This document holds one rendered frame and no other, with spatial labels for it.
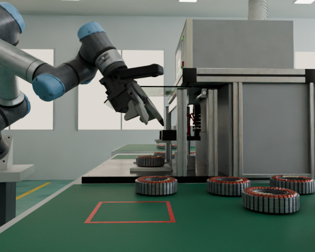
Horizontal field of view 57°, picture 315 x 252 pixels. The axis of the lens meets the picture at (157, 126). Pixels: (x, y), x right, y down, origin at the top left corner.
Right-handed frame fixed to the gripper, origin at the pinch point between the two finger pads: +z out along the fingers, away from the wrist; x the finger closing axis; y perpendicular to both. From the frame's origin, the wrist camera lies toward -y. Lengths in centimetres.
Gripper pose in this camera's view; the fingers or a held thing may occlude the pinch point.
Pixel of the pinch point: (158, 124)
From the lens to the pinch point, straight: 77.6
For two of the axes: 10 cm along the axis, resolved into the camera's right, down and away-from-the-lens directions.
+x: -2.9, -0.3, -9.6
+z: 5.4, 8.2, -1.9
